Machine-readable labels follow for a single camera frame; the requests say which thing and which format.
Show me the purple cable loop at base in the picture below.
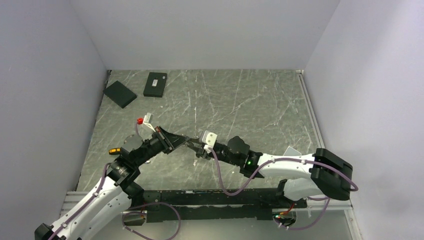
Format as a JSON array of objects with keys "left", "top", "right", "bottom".
[{"left": 121, "top": 202, "right": 182, "bottom": 240}]

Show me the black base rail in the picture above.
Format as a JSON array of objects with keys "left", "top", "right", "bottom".
[{"left": 130, "top": 188, "right": 307, "bottom": 223}]

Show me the black flat box with label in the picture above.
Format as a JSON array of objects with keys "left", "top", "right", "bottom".
[{"left": 143, "top": 72, "right": 168, "bottom": 98}]

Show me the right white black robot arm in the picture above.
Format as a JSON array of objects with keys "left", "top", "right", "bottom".
[{"left": 186, "top": 133, "right": 359, "bottom": 208}]

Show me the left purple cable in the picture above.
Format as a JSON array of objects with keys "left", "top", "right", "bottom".
[{"left": 47, "top": 120, "right": 142, "bottom": 240}]

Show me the black perforated box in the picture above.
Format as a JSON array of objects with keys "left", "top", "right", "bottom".
[{"left": 103, "top": 81, "right": 137, "bottom": 109}]

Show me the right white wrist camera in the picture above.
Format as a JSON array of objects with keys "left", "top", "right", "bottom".
[{"left": 199, "top": 130, "right": 218, "bottom": 148}]

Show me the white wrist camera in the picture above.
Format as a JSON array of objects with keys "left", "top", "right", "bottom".
[
  {"left": 199, "top": 130, "right": 218, "bottom": 148},
  {"left": 136, "top": 112, "right": 155, "bottom": 132}
]

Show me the translucent grey plastic card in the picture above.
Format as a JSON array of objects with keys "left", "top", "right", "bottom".
[{"left": 283, "top": 146, "right": 302, "bottom": 157}]

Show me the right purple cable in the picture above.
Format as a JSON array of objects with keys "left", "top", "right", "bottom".
[{"left": 206, "top": 147, "right": 359, "bottom": 231}]

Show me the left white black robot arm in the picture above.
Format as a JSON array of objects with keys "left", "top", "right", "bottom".
[{"left": 34, "top": 126, "right": 190, "bottom": 240}]

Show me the aluminium frame rail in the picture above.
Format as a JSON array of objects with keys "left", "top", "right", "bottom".
[{"left": 295, "top": 69, "right": 326, "bottom": 149}]

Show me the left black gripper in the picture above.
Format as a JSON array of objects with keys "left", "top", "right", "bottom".
[{"left": 134, "top": 125, "right": 190, "bottom": 167}]

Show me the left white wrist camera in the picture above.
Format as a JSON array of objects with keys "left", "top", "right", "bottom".
[{"left": 136, "top": 112, "right": 155, "bottom": 132}]

